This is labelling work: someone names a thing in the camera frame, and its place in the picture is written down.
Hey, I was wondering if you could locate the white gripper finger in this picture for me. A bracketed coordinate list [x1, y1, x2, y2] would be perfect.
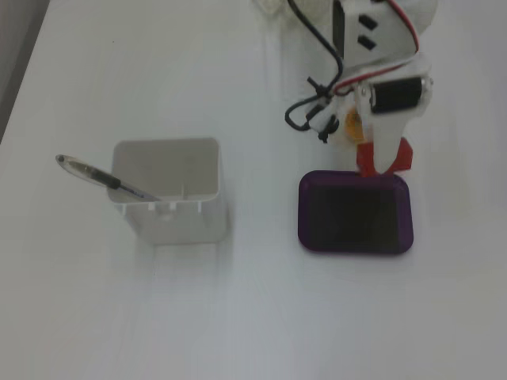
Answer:
[325, 98, 374, 154]
[354, 83, 417, 177]

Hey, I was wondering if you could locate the yellow masking tape roll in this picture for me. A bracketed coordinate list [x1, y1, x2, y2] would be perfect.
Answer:
[343, 110, 372, 146]

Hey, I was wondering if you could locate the red rectangular block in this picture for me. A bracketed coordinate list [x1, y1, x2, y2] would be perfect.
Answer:
[356, 137, 414, 178]

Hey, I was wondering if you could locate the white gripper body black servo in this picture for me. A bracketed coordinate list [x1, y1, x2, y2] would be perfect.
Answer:
[335, 54, 434, 120]

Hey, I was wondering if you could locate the white plastic pen holder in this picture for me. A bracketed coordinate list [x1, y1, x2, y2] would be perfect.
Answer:
[107, 137, 231, 247]

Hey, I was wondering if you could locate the purple metal tray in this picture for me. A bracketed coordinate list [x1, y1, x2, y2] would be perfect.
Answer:
[296, 169, 415, 258]

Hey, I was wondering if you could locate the red and white servo cable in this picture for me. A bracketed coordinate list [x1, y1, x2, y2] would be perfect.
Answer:
[331, 0, 421, 97]

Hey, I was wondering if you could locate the black ballpoint pen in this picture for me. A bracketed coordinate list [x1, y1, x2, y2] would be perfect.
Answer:
[55, 154, 162, 203]

